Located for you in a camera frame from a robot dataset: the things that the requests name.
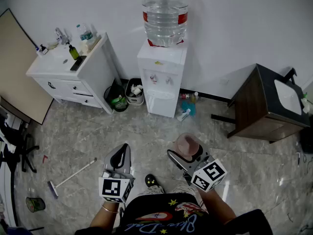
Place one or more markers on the black phone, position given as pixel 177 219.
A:
pixel 78 63

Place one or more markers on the person's light patterned trousers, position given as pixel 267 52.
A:
pixel 181 189

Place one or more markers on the white water dispenser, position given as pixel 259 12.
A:
pixel 161 92

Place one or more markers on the white tube bottle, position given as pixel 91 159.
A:
pixel 183 115

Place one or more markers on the white waste bin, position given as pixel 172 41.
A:
pixel 134 93

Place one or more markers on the person's left forearm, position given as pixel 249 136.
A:
pixel 105 215

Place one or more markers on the black faucet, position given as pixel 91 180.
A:
pixel 291 75

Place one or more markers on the pink cup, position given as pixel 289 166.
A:
pixel 187 146

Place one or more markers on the small pump bottle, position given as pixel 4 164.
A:
pixel 42 50

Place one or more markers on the person's black patterned shoe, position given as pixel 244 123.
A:
pixel 152 180

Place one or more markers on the white sink cabinet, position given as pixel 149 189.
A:
pixel 80 82

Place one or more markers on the beige board with black frame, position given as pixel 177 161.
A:
pixel 19 67

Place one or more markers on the clear plastic bottle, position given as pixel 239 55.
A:
pixel 85 33

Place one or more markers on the large clear water jug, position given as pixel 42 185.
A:
pixel 165 18

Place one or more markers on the red can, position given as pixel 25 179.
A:
pixel 184 96

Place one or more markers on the yellow bottle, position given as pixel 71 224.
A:
pixel 194 97

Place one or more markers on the green soap bottle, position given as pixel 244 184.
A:
pixel 73 53

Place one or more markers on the chrome faucet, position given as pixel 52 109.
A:
pixel 61 35

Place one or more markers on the person's right forearm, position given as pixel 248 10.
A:
pixel 217 204

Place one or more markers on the black mesh waste bin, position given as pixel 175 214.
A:
pixel 117 97

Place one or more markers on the dark wooden sink cabinet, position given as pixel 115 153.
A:
pixel 252 106

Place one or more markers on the black office chair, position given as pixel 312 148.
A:
pixel 25 153

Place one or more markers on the black metal bar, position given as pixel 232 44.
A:
pixel 222 119

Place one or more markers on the white square basin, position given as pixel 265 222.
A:
pixel 288 97

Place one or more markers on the person's black printed shirt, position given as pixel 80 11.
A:
pixel 156 217

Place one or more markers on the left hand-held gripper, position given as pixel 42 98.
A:
pixel 111 188

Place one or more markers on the red scrap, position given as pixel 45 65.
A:
pixel 44 158

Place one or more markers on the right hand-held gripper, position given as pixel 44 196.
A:
pixel 207 176

